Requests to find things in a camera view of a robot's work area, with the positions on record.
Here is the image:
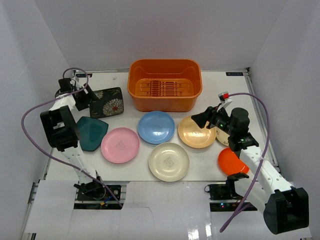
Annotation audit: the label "blue round plate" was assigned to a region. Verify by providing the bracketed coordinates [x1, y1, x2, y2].
[137, 111, 176, 145]

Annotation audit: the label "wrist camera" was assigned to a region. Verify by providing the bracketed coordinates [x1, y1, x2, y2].
[71, 72, 81, 89]
[217, 92, 233, 112]

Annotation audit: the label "orange round plate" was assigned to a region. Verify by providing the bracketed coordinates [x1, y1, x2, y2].
[217, 147, 250, 176]

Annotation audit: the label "purple cable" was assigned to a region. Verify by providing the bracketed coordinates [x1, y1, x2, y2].
[20, 67, 124, 208]
[219, 91, 271, 233]

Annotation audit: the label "teal square plate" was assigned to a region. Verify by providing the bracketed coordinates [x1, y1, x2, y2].
[76, 116, 109, 152]

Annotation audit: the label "cream round plate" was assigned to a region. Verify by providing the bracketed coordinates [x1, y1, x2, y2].
[148, 142, 190, 182]

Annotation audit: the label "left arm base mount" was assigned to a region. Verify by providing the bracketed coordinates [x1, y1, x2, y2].
[75, 185, 122, 202]

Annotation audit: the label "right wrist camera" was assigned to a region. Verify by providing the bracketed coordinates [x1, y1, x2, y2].
[217, 92, 233, 112]

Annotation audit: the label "pink round plate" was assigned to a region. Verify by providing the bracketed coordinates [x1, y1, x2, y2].
[100, 127, 140, 164]

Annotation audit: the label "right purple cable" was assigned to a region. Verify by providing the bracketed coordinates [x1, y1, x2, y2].
[219, 91, 271, 233]

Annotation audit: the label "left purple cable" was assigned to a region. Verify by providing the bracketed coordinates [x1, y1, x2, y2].
[20, 67, 124, 208]

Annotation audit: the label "black floral rectangular plate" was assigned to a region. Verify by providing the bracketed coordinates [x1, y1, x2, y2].
[89, 87, 124, 119]

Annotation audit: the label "small cream patterned plate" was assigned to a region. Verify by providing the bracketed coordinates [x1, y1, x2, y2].
[216, 128, 229, 147]

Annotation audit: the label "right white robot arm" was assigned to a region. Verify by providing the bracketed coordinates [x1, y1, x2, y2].
[191, 106, 309, 235]

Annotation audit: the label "tan round plate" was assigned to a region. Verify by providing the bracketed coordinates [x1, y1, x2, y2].
[177, 116, 217, 149]

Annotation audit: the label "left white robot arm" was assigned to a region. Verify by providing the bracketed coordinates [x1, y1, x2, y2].
[40, 78, 106, 200]

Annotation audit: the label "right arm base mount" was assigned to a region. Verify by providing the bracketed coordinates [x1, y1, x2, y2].
[204, 183, 243, 213]

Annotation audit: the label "orange plastic bin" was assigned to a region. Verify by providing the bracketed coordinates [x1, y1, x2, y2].
[127, 59, 203, 112]

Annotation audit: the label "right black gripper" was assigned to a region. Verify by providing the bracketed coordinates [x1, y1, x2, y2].
[191, 103, 235, 137]

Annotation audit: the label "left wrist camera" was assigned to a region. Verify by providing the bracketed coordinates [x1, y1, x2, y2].
[71, 72, 81, 89]

